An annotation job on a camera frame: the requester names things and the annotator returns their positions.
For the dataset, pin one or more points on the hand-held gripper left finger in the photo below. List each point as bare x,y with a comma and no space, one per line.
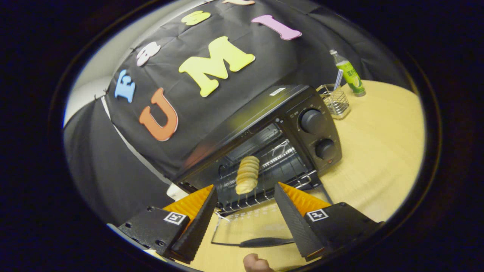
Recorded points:
196,226

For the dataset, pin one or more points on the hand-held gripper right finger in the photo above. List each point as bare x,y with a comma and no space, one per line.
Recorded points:
293,224

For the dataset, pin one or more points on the sliced bread loaf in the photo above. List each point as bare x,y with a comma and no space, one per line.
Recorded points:
247,175

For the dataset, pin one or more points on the black toaster oven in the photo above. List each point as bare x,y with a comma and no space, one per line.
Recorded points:
261,109

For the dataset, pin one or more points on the white pop-up toaster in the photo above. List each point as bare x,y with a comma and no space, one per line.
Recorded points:
174,192

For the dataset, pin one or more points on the green label drink bottle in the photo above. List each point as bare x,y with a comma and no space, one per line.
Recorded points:
351,75

